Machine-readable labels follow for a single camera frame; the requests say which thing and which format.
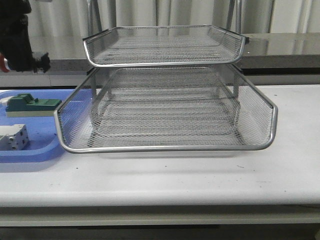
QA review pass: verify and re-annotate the white circuit breaker block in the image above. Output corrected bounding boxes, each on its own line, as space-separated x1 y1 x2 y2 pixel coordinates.
0 124 30 151

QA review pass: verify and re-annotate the green electrical switch block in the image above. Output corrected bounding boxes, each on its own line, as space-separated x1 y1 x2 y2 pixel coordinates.
0 93 62 118

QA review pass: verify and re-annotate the grey stone counter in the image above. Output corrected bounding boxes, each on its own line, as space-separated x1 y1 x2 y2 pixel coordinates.
0 32 320 76

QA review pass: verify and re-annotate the blue plastic tray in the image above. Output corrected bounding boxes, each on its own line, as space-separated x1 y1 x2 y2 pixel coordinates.
0 89 73 163

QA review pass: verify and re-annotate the grey metal rack frame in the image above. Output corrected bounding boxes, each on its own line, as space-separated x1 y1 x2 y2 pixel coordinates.
86 0 251 100

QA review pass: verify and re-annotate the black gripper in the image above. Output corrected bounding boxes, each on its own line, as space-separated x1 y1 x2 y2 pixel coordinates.
0 0 34 73

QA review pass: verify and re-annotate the white curtain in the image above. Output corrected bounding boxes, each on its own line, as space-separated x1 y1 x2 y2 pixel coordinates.
28 0 320 37

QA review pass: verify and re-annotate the red emergency push button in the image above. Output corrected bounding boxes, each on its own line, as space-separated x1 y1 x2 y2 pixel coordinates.
0 51 51 74

